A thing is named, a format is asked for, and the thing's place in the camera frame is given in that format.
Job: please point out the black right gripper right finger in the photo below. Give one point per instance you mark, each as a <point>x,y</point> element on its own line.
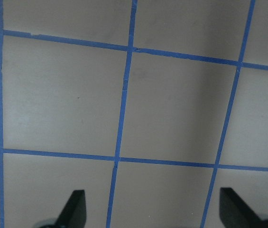
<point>234,212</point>

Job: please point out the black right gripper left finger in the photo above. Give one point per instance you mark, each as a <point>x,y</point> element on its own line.
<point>73,214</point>

